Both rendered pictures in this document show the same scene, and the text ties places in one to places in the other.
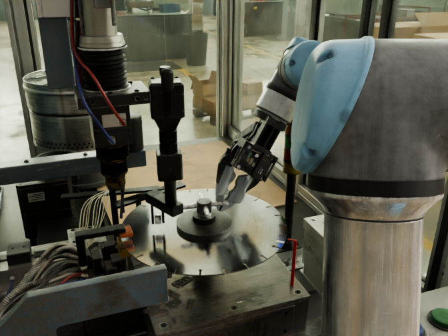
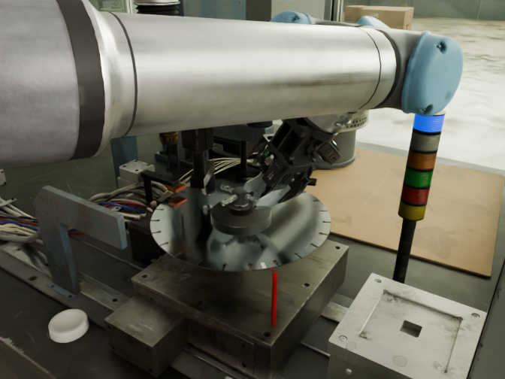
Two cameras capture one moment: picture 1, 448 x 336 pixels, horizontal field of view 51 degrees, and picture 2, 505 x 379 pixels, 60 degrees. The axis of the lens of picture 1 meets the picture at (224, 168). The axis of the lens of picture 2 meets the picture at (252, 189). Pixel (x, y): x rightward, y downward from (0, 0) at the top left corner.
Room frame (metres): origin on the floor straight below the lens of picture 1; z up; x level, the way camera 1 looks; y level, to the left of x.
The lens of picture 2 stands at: (0.40, -0.54, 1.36)
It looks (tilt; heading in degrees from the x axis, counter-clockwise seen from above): 27 degrees down; 53
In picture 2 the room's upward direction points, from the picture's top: straight up
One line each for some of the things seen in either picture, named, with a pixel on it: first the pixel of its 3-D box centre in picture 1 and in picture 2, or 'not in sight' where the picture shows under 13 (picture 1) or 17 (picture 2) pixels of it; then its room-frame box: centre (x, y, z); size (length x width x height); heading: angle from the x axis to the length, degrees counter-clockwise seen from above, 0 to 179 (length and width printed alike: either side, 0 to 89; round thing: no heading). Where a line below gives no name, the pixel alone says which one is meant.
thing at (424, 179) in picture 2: (293, 140); (418, 174); (1.04, -0.17, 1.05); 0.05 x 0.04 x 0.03; 21
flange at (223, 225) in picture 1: (204, 219); (240, 209); (0.81, 0.04, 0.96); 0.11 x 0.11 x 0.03
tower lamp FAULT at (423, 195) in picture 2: (293, 153); (415, 191); (1.04, -0.17, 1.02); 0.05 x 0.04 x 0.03; 21
